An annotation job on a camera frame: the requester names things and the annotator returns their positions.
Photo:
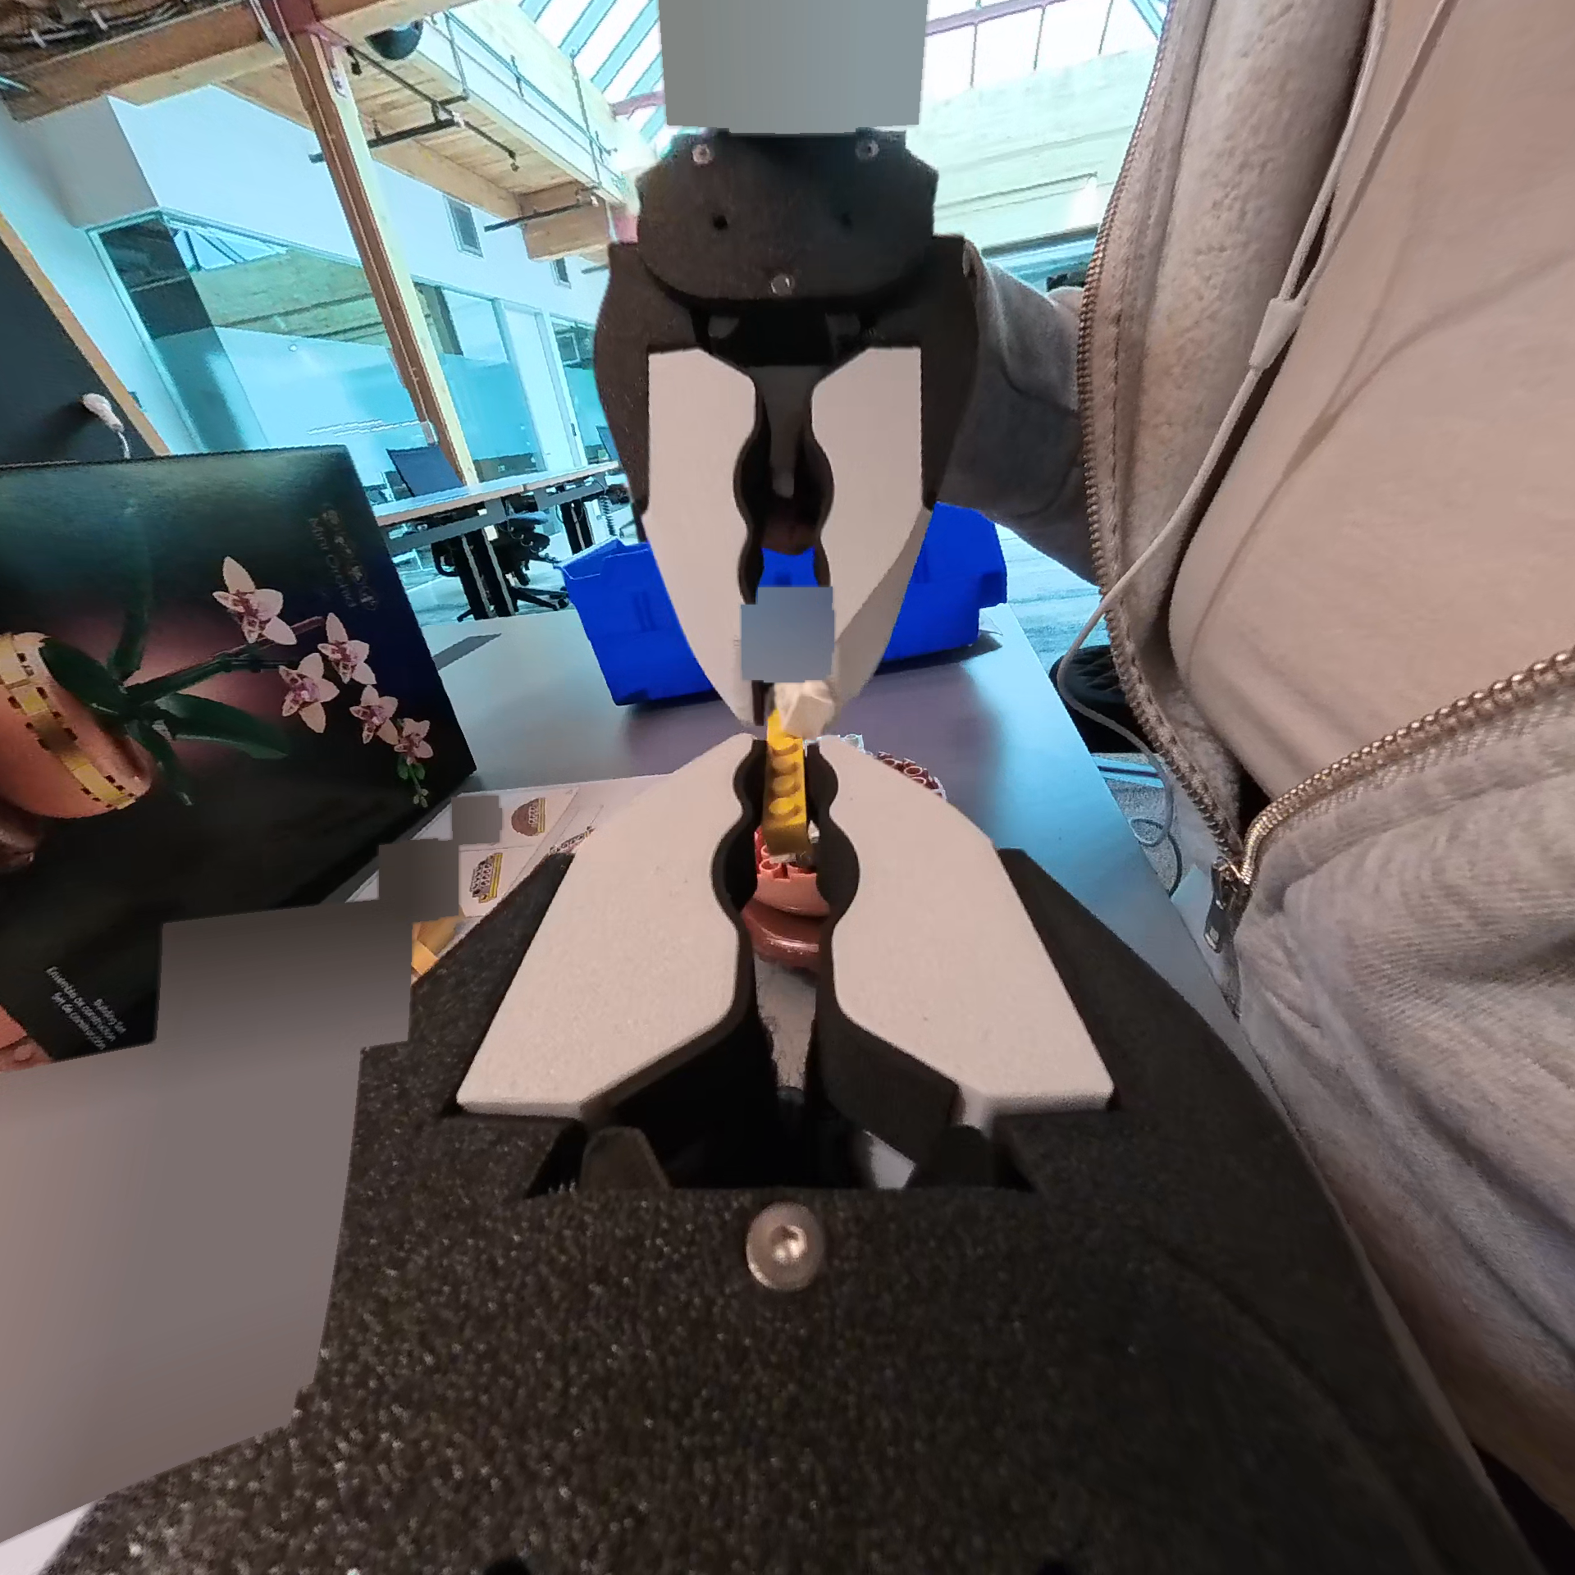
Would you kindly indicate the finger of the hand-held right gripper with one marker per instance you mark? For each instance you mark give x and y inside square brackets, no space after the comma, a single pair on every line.
[883,481]
[691,481]

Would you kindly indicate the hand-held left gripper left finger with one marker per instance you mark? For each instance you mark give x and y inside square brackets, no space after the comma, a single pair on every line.
[605,961]

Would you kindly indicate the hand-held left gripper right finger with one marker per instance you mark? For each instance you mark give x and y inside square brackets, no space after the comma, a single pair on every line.
[974,961]

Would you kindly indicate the blue plastic bin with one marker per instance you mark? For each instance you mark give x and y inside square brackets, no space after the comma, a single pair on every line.
[641,629]

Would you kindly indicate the brick flowerpot model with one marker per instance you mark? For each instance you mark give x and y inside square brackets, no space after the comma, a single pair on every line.
[794,931]

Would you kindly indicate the yellow long brick plate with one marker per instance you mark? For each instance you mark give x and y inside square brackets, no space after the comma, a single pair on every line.
[787,777]

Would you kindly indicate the person's right forearm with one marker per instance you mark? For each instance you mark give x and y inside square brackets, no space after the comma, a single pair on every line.
[1023,419]

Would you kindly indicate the brick set instruction booklet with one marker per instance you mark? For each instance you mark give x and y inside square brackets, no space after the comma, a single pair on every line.
[554,818]

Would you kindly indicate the long office table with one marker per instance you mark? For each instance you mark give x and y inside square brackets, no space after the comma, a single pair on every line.
[494,502]

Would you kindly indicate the black background chair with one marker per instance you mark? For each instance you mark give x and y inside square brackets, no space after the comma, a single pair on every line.
[425,470]

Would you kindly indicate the black orchid print set box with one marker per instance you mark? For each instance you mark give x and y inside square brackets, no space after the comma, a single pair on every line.
[247,813]

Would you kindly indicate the white tipped stick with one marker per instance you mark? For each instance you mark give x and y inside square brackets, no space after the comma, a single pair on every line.
[101,410]

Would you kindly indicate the dark partition panel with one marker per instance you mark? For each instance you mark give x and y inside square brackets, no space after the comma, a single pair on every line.
[50,370]

